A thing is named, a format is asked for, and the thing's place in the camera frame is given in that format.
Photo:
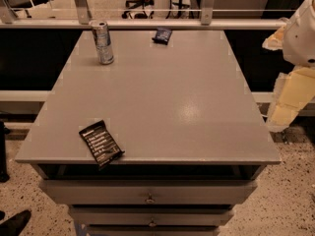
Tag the drawer with knob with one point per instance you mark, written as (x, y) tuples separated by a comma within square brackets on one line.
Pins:
[(141, 192), (146, 216)]

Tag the black chocolate rxbar wrapper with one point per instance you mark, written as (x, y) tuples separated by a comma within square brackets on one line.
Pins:
[(101, 144)]

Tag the metal railing beam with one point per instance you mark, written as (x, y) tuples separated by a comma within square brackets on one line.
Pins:
[(215, 24)]

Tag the dark object at left edge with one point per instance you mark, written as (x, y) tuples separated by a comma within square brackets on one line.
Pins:
[(4, 177)]

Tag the blue blueberry rxbar wrapper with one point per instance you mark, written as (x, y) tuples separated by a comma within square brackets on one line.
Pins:
[(162, 36)]

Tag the middle drawer with knob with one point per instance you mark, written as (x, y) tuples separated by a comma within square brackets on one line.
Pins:
[(146, 216)]

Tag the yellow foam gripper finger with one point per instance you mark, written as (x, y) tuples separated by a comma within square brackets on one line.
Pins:
[(275, 41), (292, 93)]

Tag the grey drawer cabinet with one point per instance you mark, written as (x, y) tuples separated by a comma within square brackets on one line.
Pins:
[(181, 111)]

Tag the black shoe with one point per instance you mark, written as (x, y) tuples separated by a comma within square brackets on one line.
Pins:
[(15, 224)]

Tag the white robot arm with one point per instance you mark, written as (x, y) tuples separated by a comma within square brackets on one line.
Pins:
[(299, 37)]

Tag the black rolling chair base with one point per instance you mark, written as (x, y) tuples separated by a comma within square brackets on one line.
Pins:
[(138, 9)]

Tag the silver energy drink can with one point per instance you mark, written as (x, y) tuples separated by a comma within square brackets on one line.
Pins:
[(102, 42)]

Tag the top drawer with knob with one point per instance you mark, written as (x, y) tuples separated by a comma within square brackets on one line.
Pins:
[(141, 192)]

